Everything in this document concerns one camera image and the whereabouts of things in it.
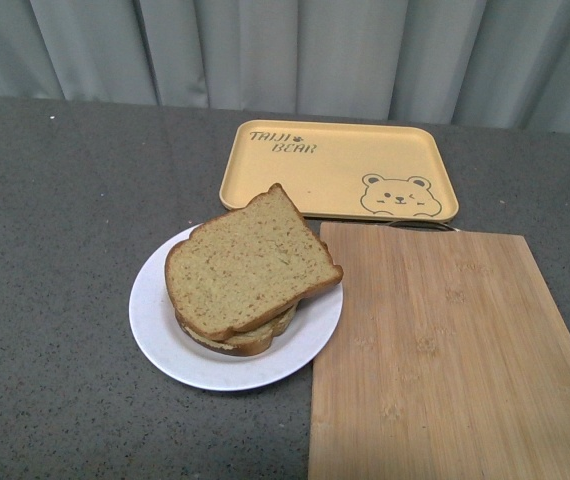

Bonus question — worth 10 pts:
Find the wooden cutting board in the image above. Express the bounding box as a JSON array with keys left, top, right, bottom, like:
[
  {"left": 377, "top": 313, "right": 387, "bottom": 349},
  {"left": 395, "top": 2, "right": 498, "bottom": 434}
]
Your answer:
[{"left": 308, "top": 223, "right": 570, "bottom": 479}]

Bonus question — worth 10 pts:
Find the white round plate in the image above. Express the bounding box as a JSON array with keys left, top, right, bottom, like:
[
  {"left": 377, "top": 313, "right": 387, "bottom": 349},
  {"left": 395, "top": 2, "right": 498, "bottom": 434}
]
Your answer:
[{"left": 129, "top": 228, "right": 343, "bottom": 392}]

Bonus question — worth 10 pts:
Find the metal board handle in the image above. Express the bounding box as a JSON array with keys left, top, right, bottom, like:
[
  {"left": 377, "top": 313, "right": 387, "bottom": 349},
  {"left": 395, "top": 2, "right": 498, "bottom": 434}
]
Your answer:
[{"left": 386, "top": 220, "right": 458, "bottom": 232}]

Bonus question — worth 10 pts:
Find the yellow bear tray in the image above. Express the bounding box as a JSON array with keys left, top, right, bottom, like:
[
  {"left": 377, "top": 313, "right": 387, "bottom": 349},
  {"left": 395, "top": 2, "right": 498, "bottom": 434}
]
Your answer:
[{"left": 219, "top": 120, "right": 459, "bottom": 222}]

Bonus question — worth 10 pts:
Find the bread slice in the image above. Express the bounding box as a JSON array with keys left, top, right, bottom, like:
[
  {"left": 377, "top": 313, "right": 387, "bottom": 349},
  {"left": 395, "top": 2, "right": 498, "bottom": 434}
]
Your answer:
[
  {"left": 178, "top": 304, "right": 298, "bottom": 357},
  {"left": 164, "top": 184, "right": 343, "bottom": 341}
]

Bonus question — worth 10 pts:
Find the grey curtain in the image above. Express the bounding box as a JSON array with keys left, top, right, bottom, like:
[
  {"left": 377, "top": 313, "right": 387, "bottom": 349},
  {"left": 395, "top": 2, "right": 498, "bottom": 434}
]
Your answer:
[{"left": 0, "top": 1, "right": 570, "bottom": 133}]

